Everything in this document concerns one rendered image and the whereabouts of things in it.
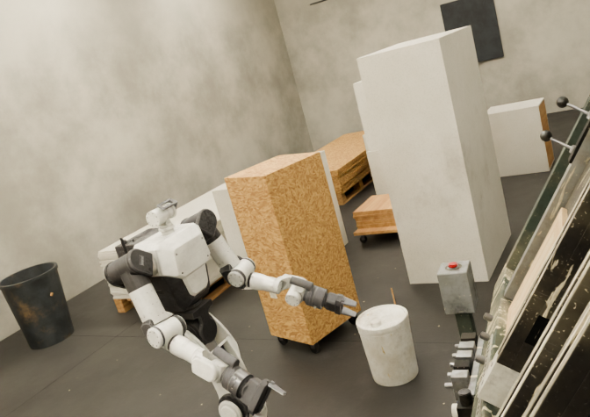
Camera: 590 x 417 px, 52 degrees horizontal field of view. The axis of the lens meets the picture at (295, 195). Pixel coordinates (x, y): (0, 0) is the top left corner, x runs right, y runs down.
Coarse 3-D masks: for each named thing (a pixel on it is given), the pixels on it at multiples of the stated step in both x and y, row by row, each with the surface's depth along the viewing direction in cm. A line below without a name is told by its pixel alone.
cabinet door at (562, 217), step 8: (560, 216) 188; (552, 224) 195; (560, 224) 182; (552, 232) 190; (544, 240) 197; (552, 240) 185; (544, 248) 192; (536, 256) 198; (544, 256) 187; (536, 264) 194; (528, 272) 202; (536, 272) 188; (528, 280) 198; (520, 288) 204; (528, 288) 192; (520, 296) 200; (512, 304) 206; (520, 304) 193; (512, 312) 200; (512, 320) 193
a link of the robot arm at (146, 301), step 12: (144, 288) 221; (132, 300) 222; (144, 300) 220; (156, 300) 222; (144, 312) 220; (156, 312) 220; (168, 312) 225; (144, 324) 219; (156, 324) 222; (156, 336) 215; (156, 348) 217
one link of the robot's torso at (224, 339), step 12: (216, 324) 255; (192, 336) 243; (216, 336) 257; (228, 336) 253; (204, 348) 242; (228, 348) 252; (240, 360) 251; (216, 384) 249; (228, 396) 246; (240, 408) 244
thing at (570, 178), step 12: (588, 132) 190; (588, 144) 191; (576, 156) 194; (588, 156) 192; (576, 168) 195; (564, 180) 197; (576, 180) 196; (564, 192) 198; (552, 204) 201; (564, 204) 200; (552, 216) 202; (540, 228) 205; (540, 240) 206; (528, 252) 209; (528, 264) 210; (516, 276) 213; (516, 288) 214
